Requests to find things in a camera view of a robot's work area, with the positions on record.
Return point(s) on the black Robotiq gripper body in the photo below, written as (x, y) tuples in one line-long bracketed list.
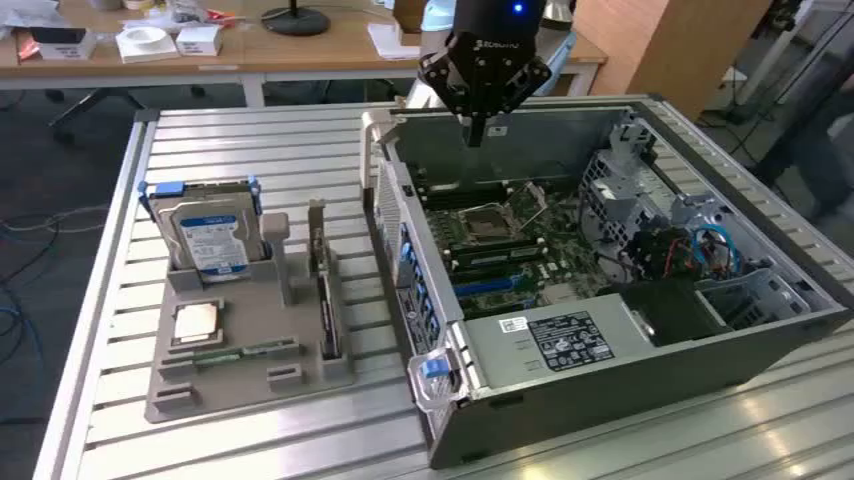
[(496, 55)]

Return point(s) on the graphics card with metal bracket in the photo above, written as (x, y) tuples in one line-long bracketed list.
[(327, 305)]

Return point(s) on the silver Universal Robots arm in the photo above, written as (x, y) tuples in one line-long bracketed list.
[(419, 97)]

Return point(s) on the white paper stack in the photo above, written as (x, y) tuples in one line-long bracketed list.
[(389, 42)]

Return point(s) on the brown cardboard box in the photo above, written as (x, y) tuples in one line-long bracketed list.
[(408, 15)]

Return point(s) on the wooden desk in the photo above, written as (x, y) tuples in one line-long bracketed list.
[(300, 52)]

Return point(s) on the wooden cabinet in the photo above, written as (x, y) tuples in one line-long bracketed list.
[(680, 50)]

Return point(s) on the black lamp base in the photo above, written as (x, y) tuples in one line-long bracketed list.
[(295, 22)]

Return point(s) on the silver perforated drive cage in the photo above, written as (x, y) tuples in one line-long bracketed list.
[(620, 200)]

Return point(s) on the CPU socket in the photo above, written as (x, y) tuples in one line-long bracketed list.
[(485, 225)]

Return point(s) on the small white labelled box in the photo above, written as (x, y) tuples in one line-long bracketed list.
[(198, 41)]

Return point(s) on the installed RAM stick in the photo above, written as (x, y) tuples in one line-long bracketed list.
[(496, 252)]

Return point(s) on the green motherboard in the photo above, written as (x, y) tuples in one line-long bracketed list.
[(560, 260)]

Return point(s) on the blue expansion slot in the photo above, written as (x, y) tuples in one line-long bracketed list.
[(483, 286)]

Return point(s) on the white box with tape roll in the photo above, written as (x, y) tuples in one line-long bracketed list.
[(146, 45)]

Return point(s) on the person in dark clothes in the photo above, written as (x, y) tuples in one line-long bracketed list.
[(834, 140)]

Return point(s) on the hard disk in blue caddy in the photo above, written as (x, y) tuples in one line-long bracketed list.
[(206, 235)]

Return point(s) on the black office chair base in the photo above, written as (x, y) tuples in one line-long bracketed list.
[(80, 110)]

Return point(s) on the silver disk bay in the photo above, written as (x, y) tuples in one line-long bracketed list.
[(760, 295)]

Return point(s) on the grey plastic parts rack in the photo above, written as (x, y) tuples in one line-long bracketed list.
[(260, 320)]

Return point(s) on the small black device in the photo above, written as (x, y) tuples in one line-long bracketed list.
[(58, 35)]

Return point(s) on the grey power supply unit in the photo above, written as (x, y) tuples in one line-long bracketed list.
[(507, 360)]

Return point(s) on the blue case latch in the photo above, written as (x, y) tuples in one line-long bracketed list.
[(436, 370)]

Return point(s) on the CPU chip with metal lid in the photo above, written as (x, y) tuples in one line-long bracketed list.
[(194, 323)]

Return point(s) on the green RAM stick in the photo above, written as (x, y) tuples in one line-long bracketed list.
[(220, 355)]

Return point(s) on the open grey PC case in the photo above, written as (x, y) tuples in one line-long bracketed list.
[(600, 400)]

